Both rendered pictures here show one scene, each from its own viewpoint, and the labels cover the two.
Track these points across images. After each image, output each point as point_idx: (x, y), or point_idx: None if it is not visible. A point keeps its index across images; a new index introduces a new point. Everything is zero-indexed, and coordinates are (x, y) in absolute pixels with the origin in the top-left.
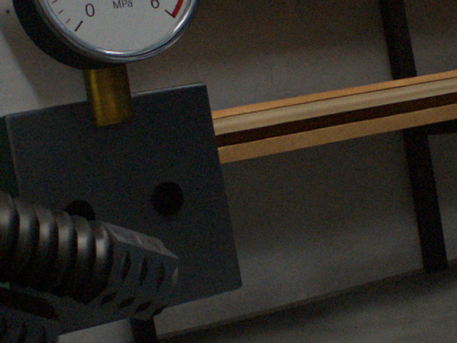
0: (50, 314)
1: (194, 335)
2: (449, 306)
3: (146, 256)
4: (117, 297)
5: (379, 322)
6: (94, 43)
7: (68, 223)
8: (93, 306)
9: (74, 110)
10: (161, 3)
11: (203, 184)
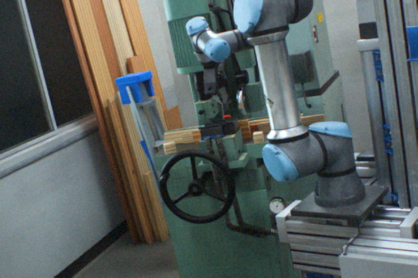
0: (266, 235)
1: None
2: None
3: (273, 232)
4: (271, 235)
5: None
6: (274, 212)
7: (267, 230)
8: (270, 235)
9: (275, 214)
10: (281, 209)
11: None
